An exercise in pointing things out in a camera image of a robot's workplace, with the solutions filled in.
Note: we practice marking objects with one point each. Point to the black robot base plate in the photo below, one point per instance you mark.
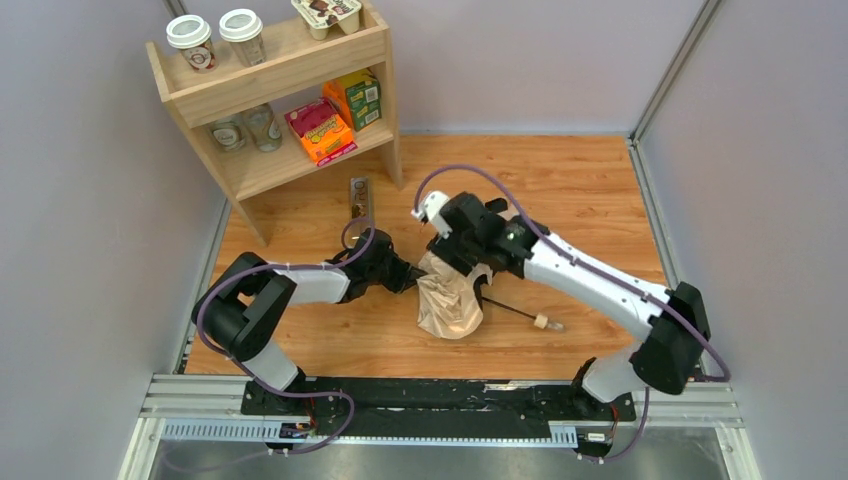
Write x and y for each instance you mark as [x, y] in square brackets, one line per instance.
[416, 402]

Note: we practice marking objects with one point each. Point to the paper cup red logo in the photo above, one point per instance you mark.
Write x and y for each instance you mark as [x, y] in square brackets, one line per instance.
[191, 35]

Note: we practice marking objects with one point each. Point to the paper cup grey sleeve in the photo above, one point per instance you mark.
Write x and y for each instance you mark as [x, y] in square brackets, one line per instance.
[242, 29]

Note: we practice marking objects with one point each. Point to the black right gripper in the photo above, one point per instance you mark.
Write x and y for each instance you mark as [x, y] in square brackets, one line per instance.
[454, 245]

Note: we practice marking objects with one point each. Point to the beige umbrella with black shaft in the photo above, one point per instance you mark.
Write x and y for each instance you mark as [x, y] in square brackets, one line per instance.
[451, 303]

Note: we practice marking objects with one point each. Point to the clear glass jar right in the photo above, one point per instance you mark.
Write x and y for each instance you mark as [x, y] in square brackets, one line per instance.
[263, 128]

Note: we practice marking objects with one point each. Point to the wooden two-tier shelf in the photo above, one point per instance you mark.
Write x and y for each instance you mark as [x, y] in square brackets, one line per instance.
[293, 75]

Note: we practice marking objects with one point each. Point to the pudding cup multipack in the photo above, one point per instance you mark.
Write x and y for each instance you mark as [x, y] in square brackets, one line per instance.
[321, 16]

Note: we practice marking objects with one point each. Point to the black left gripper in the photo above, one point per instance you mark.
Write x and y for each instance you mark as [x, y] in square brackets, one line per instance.
[403, 273]

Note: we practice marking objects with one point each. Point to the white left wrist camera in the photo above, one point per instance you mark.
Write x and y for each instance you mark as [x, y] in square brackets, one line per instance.
[428, 210]

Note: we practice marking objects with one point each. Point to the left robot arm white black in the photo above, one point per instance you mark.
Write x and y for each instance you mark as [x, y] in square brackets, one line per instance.
[241, 311]

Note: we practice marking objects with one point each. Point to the clear glass jar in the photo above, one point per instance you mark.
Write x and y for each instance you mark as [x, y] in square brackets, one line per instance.
[228, 133]
[263, 128]

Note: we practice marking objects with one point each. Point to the orange pink snack box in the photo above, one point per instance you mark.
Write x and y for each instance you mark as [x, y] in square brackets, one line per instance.
[321, 131]

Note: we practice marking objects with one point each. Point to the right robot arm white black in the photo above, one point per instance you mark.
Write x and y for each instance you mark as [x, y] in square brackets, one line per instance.
[669, 326]

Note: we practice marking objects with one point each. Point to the green orange carton box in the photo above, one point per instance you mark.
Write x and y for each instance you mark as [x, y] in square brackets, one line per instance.
[356, 96]

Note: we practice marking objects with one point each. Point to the clear glass jar left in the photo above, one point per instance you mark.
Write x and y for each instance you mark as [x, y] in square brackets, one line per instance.
[228, 133]

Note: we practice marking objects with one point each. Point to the aluminium slotted cable rail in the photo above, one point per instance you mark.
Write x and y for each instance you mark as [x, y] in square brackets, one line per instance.
[278, 431]

